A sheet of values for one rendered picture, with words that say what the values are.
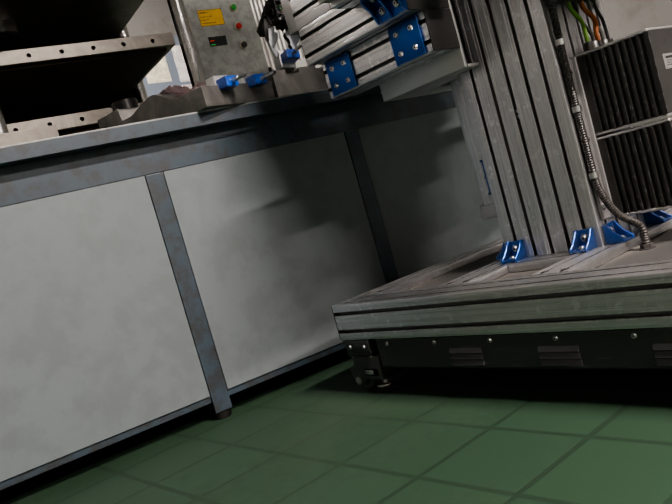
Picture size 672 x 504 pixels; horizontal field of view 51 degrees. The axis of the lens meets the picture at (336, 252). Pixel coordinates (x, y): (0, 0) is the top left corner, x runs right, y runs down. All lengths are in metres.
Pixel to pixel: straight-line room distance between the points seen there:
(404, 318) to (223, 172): 0.70
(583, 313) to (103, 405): 1.15
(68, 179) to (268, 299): 0.61
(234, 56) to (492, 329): 2.00
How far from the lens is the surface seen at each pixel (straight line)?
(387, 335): 1.63
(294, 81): 2.16
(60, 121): 2.75
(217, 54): 3.08
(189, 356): 1.90
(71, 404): 1.84
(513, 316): 1.38
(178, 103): 1.98
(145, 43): 2.92
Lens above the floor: 0.47
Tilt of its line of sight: 4 degrees down
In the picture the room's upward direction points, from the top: 16 degrees counter-clockwise
